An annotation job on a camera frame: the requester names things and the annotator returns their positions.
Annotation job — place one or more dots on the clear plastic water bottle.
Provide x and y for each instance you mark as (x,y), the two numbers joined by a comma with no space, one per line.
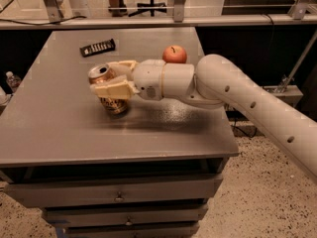
(13,81)

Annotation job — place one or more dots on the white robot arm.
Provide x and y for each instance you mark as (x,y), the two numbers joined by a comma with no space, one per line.
(212,82)

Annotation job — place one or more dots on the bottom grey drawer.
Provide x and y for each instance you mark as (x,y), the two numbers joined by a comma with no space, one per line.
(155,230)

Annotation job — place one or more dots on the metal frame rail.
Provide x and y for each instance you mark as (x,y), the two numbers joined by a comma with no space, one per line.
(79,23)

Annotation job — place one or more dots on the middle grey drawer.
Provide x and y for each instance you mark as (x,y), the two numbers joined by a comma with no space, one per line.
(109,216)

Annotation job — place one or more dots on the black office chair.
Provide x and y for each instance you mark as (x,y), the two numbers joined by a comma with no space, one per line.
(150,7)

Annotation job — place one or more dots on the black snack bar wrapper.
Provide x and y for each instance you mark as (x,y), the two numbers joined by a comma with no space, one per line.
(98,48)

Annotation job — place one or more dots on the red apple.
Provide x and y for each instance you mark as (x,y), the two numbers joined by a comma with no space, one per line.
(174,54)

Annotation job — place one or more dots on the top grey drawer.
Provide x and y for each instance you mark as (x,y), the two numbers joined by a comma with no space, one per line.
(108,191)

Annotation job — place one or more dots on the grey drawer cabinet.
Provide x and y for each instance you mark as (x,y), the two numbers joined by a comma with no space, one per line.
(55,129)

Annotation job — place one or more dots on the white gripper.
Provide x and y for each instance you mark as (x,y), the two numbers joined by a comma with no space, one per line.
(149,77)

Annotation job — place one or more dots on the orange soda can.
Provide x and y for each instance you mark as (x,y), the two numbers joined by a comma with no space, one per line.
(108,87)

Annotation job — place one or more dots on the grey drawer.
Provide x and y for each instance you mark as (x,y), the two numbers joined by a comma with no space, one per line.
(109,216)
(108,191)
(155,230)

